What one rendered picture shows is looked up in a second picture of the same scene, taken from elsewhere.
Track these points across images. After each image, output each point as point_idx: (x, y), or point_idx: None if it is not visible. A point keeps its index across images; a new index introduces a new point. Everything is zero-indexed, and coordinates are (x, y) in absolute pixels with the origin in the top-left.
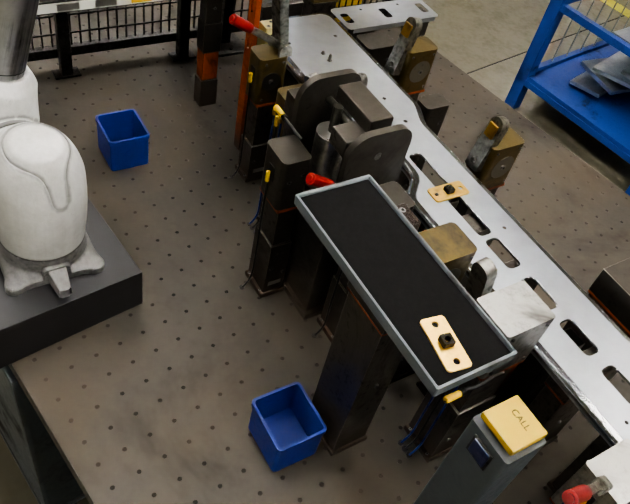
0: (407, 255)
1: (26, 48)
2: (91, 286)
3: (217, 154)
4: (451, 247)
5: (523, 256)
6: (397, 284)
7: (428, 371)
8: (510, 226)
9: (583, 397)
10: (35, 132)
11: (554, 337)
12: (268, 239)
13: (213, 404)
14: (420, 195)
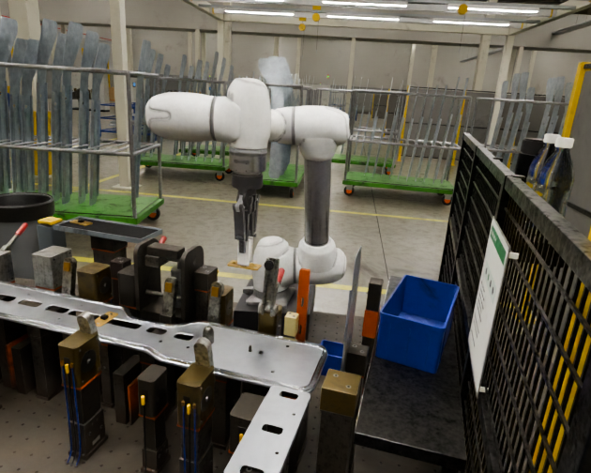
0: (107, 231)
1: (306, 231)
2: (242, 299)
3: None
4: (90, 267)
5: (42, 312)
6: (106, 226)
7: (83, 219)
8: (54, 320)
9: (3, 282)
10: (274, 239)
11: (19, 293)
12: None
13: None
14: (120, 311)
